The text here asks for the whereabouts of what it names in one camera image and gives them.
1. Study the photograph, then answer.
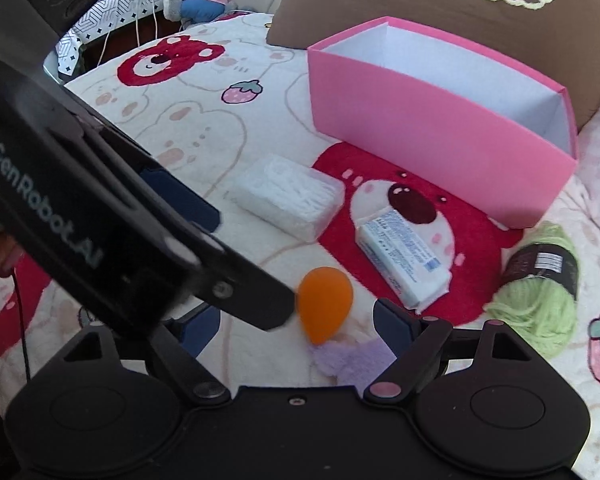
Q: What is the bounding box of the purple plush toy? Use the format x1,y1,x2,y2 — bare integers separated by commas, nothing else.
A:
311,338,396,396

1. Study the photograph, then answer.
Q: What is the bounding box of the orange makeup sponge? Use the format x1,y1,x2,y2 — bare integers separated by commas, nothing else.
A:
295,266,354,346

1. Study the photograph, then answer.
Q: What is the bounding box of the clear cotton pad pack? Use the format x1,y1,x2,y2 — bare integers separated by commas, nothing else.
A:
229,155,345,244

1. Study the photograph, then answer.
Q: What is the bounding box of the white soap bar pack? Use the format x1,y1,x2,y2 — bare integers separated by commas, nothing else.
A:
355,208,452,314

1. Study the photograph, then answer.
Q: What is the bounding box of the bear print bed blanket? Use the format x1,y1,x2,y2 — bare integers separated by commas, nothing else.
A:
0,14,600,479

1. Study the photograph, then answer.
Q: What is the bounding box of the green yarn ball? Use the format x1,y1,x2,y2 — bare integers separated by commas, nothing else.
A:
484,221,579,360

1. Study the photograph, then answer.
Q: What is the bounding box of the patterned bedside table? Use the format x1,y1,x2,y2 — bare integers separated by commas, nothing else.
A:
54,0,166,78

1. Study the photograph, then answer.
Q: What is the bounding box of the pink cardboard box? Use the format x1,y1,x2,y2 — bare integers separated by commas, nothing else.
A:
307,18,578,229

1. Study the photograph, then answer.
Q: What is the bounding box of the brown cloud pillow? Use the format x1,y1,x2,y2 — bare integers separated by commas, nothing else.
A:
267,0,600,126

